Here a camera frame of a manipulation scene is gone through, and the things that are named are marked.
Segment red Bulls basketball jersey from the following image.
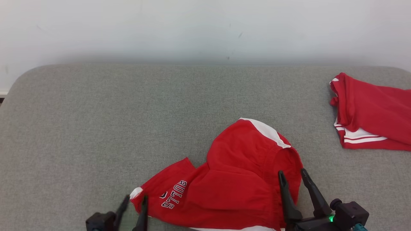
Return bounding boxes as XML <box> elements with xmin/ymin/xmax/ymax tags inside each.
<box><xmin>329</xmin><ymin>72</ymin><xmax>411</xmax><ymax>151</ymax></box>

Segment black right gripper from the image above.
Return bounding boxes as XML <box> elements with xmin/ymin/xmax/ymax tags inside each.
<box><xmin>278</xmin><ymin>168</ymin><xmax>354</xmax><ymax>231</ymax></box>

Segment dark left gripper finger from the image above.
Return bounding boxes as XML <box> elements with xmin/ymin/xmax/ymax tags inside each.
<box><xmin>113</xmin><ymin>194</ymin><xmax>131</xmax><ymax>222</ymax></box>
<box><xmin>132</xmin><ymin>195</ymin><xmax>149</xmax><ymax>231</ymax></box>

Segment red white basketball shorts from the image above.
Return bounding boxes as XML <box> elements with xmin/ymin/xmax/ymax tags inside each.
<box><xmin>130</xmin><ymin>118</ymin><xmax>304</xmax><ymax>231</ymax></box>

